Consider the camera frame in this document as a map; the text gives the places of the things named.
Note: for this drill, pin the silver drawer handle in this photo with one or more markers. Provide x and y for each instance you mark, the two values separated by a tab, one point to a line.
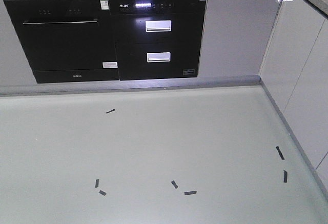
158	26
158	57

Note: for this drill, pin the black disinfection cabinet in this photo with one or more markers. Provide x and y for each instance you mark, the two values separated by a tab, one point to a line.
132	42

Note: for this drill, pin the grey cabinet door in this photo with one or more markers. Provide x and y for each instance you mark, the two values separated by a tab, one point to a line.
235	36

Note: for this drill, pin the lower silver drawer handle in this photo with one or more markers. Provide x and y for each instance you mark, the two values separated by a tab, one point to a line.
158	57

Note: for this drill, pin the grey side cabinet doors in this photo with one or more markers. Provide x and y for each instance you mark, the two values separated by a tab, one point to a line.
294	75

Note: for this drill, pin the black built-in dishwasher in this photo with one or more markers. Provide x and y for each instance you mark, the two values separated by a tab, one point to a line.
65	40

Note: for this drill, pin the green energy label sticker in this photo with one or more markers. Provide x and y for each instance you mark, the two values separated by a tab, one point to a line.
104	4

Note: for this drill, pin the upper silver drawer handle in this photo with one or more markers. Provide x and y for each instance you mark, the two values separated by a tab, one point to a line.
158	26

